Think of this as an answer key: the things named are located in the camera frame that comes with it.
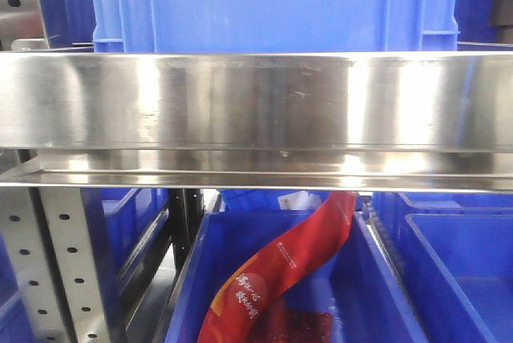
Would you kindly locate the blue bin lower left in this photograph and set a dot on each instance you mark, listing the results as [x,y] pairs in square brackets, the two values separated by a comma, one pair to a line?
[122,223]

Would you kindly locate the blue bin with red bag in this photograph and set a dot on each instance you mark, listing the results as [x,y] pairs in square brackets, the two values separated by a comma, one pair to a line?
[354,297]

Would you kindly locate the blue bin lower right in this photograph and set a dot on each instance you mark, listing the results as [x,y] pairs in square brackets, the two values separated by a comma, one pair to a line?
[453,253]

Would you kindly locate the black shelf upright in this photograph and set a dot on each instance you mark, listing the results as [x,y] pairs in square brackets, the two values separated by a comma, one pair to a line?
[186,207]

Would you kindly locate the red printed snack bag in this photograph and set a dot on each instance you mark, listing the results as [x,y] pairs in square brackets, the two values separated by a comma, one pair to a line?
[261,280]

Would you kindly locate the stainless steel shelf beam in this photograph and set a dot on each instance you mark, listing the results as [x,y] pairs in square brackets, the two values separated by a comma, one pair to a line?
[386,121]

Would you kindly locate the light blue ribbed crate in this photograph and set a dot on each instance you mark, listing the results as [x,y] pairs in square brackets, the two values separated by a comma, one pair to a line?
[273,26]

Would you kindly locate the perforated steel upright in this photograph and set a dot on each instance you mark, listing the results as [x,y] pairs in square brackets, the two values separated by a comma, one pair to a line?
[45,232]

